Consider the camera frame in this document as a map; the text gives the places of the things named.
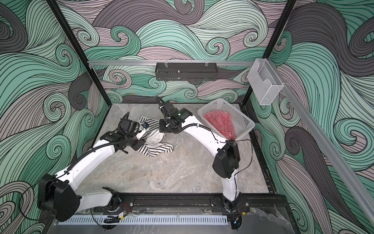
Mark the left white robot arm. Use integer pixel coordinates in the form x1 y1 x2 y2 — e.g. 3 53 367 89
37 113 150 222

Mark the aluminium wall rail back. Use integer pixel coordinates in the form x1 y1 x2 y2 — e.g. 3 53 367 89
87 59 254 67

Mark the clear plastic wall bin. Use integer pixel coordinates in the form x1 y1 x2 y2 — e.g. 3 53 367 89
247 58 284 105

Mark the black white striped tank top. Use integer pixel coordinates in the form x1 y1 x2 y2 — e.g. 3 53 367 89
137 117 174 158

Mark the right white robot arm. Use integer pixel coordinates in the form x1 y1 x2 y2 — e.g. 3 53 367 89
155 96 240 203

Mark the black perforated wall tray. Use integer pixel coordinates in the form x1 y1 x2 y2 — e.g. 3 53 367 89
155 63 218 82

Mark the aluminium wall rail right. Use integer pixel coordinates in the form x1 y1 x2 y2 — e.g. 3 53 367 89
268 60 374 224

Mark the red white striped tank top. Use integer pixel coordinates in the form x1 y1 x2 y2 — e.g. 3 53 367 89
203 110 236 140

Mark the white plastic laundry basket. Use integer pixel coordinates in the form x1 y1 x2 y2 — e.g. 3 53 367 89
197 98 255 140

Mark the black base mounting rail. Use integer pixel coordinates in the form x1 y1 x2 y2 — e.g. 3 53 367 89
82 193 287 214

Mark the aluminium wall rail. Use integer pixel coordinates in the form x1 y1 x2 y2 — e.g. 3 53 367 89
268 60 374 224
87 59 254 67

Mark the white slotted cable duct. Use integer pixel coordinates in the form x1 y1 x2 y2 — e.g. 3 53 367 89
59 214 228 226

